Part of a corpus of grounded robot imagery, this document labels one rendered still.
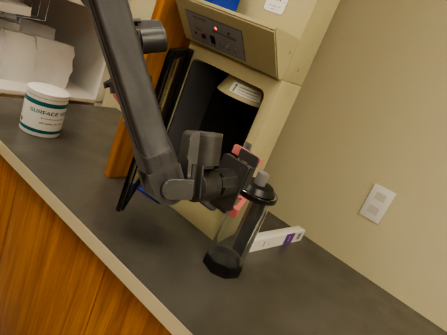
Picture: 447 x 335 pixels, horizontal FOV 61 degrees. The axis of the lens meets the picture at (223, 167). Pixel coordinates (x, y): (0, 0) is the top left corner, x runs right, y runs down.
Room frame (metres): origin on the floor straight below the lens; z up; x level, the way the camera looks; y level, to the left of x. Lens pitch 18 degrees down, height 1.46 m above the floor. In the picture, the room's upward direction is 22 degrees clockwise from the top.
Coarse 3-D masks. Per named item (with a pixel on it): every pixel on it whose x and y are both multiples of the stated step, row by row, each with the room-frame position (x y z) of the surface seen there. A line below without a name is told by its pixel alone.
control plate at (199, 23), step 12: (192, 12) 1.00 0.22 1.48; (192, 24) 1.03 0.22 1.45; (204, 24) 0.99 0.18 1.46; (216, 24) 0.96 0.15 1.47; (192, 36) 1.06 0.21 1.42; (216, 36) 0.99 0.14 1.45; (228, 36) 0.95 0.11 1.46; (240, 36) 0.92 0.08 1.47; (216, 48) 1.01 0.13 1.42; (228, 48) 0.98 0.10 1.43; (240, 48) 0.95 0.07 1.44
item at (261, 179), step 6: (258, 174) 0.83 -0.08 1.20; (264, 174) 0.83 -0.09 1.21; (252, 180) 0.84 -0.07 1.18; (258, 180) 0.83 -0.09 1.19; (264, 180) 0.83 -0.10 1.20; (252, 186) 0.81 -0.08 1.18; (258, 186) 0.82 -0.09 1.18; (264, 186) 0.83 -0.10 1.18; (270, 186) 0.85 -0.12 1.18; (252, 192) 0.80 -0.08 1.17; (258, 192) 0.80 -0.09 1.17; (264, 192) 0.80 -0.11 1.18; (270, 192) 0.82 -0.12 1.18; (264, 198) 0.80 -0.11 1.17; (270, 198) 0.81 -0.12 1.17
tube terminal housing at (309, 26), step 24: (240, 0) 1.05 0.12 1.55; (264, 0) 1.01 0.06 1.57; (312, 0) 0.95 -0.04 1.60; (336, 0) 1.02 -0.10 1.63; (288, 24) 0.97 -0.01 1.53; (312, 24) 0.96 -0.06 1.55; (192, 48) 1.10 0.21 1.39; (312, 48) 1.01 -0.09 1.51; (240, 72) 1.00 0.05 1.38; (288, 72) 0.95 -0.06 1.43; (264, 96) 0.96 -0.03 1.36; (288, 96) 1.00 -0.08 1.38; (264, 120) 0.94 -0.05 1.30; (264, 144) 0.98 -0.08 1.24; (192, 216) 0.99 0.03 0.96; (216, 216) 0.95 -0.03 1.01
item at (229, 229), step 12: (252, 204) 0.79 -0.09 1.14; (228, 216) 0.81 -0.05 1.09; (240, 216) 0.79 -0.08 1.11; (252, 216) 0.79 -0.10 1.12; (264, 216) 0.82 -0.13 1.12; (228, 228) 0.80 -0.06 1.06; (240, 228) 0.79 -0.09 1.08; (252, 228) 0.80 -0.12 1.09; (216, 240) 0.81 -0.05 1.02; (228, 240) 0.79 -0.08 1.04; (240, 240) 0.79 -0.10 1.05; (252, 240) 0.81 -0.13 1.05; (216, 252) 0.80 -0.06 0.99; (228, 252) 0.79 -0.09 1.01; (240, 252) 0.80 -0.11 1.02; (228, 264) 0.79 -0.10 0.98; (240, 264) 0.81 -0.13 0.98
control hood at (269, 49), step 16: (176, 0) 1.02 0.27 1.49; (192, 0) 0.98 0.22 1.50; (208, 16) 0.96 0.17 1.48; (224, 16) 0.93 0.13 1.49; (240, 16) 0.89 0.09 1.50; (256, 32) 0.88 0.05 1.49; (272, 32) 0.85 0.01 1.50; (256, 48) 0.91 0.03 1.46; (272, 48) 0.88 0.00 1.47; (288, 48) 0.91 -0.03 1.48; (256, 64) 0.94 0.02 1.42; (272, 64) 0.91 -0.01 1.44; (288, 64) 0.94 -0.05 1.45
